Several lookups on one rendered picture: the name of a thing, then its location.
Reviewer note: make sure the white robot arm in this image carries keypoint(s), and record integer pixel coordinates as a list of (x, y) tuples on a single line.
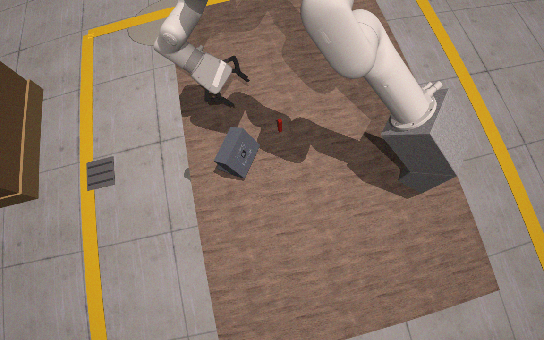
[(354, 43)]

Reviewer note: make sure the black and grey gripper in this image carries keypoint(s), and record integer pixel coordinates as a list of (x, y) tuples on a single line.
[(213, 75)]

